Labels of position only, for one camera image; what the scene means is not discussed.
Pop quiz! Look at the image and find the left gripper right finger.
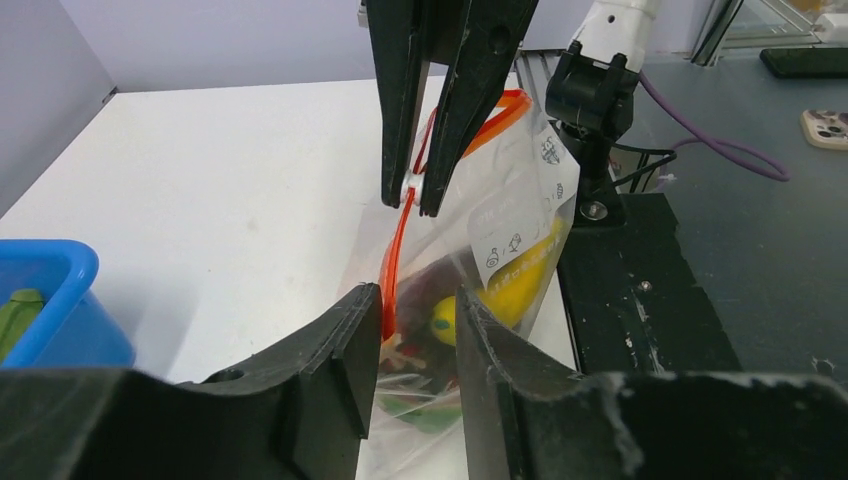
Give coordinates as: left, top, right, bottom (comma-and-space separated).
455, 287, 847, 479

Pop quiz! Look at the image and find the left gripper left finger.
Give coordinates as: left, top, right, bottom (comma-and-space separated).
1, 283, 382, 479

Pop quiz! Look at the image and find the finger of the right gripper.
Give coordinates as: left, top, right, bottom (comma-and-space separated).
420, 1, 537, 217
365, 0, 429, 207

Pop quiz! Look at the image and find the yellow banana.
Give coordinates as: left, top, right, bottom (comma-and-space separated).
429, 217, 571, 346

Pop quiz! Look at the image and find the clear zip top bag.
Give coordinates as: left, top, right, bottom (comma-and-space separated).
339, 88, 579, 479

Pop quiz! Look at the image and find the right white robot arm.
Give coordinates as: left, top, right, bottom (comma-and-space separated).
364, 0, 660, 217

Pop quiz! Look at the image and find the blue plastic bin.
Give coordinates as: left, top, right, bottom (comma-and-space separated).
1, 239, 136, 370

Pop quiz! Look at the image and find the black phone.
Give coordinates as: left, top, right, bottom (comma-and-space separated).
759, 47, 847, 80

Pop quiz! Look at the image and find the dark green cucumber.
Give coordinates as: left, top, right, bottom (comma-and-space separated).
1, 288, 46, 361

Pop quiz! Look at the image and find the beige patterned phone case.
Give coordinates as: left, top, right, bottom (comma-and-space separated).
800, 109, 847, 151

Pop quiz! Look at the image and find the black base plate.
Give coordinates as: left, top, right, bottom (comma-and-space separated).
557, 193, 741, 374

